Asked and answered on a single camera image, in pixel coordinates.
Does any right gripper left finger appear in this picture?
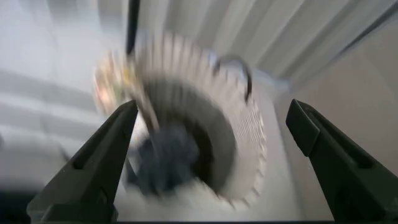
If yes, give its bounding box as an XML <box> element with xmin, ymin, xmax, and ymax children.
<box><xmin>26</xmin><ymin>99</ymin><xmax>139</xmax><ymax>223</ymax></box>

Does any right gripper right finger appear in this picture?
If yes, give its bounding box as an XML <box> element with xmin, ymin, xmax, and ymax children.
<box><xmin>285</xmin><ymin>98</ymin><xmax>398</xmax><ymax>223</ymax></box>

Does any dark grey garment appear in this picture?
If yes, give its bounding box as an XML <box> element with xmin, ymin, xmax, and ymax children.
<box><xmin>133</xmin><ymin>124</ymin><xmax>201</xmax><ymax>197</ymax></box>

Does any cream printed garment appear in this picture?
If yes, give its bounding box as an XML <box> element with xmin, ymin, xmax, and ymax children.
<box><xmin>92</xmin><ymin>51</ymin><xmax>161</xmax><ymax>133</ymax></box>

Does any white laundry basket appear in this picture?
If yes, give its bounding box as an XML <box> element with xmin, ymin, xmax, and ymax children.
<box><xmin>93</xmin><ymin>30</ymin><xmax>269</xmax><ymax>210</ymax></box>

